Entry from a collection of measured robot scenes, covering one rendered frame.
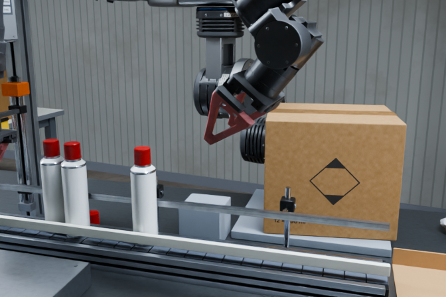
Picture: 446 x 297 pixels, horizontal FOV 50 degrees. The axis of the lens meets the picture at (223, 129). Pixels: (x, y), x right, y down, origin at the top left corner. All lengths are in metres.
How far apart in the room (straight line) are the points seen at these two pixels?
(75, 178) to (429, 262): 0.75
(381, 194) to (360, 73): 2.37
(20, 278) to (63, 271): 0.07
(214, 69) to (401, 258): 0.66
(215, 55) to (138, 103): 2.82
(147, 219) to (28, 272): 0.24
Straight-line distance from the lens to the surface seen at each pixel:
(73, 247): 1.06
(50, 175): 1.08
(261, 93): 0.66
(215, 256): 0.97
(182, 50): 3.82
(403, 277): 1.06
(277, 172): 1.08
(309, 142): 1.06
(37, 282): 0.95
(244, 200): 1.38
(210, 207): 0.99
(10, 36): 1.23
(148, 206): 0.98
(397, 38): 3.40
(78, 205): 1.06
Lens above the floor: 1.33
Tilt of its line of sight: 13 degrees down
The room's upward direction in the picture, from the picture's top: straight up
